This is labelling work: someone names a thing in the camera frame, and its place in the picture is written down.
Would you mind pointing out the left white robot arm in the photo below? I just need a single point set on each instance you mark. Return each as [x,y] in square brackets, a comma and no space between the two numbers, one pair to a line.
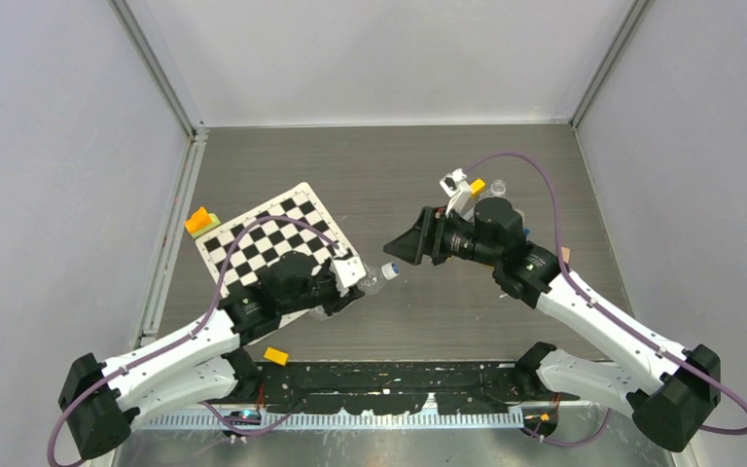
[103,402]

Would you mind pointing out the yellow block near base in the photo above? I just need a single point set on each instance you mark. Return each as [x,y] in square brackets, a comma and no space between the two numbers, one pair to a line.
[276,356]

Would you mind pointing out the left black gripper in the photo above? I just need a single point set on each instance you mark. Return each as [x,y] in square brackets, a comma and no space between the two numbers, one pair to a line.
[337,300]

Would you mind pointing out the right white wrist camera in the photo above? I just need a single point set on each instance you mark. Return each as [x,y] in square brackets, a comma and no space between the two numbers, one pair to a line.
[456,186]

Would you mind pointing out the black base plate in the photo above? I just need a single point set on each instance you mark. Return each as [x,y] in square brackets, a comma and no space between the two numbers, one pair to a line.
[390,387]

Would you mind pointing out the clear plastic bottle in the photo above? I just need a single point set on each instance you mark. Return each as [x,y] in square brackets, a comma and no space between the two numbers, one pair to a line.
[497,189]

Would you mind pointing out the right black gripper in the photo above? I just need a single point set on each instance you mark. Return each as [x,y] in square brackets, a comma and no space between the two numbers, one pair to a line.
[415,243]

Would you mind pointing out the clear bottle blue cap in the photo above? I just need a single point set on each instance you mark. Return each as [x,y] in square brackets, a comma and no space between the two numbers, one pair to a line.
[371,284]

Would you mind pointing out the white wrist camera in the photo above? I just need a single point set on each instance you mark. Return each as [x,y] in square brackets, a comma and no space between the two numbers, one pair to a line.
[456,186]
[347,268]

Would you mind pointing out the black white chessboard mat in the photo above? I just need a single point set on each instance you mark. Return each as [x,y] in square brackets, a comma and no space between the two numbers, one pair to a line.
[263,259]

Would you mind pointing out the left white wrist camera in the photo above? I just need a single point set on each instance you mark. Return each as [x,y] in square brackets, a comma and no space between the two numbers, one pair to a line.
[347,268]

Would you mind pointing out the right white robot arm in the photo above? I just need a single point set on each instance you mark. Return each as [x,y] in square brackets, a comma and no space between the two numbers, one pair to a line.
[654,380]

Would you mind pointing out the grey slotted cable duct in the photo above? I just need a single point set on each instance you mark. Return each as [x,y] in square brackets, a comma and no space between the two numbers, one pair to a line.
[202,419]

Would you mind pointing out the yellow juice bottle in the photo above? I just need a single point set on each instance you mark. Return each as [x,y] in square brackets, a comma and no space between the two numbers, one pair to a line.
[522,216]

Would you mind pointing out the orange green block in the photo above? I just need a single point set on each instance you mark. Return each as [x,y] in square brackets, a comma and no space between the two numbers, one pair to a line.
[200,222]

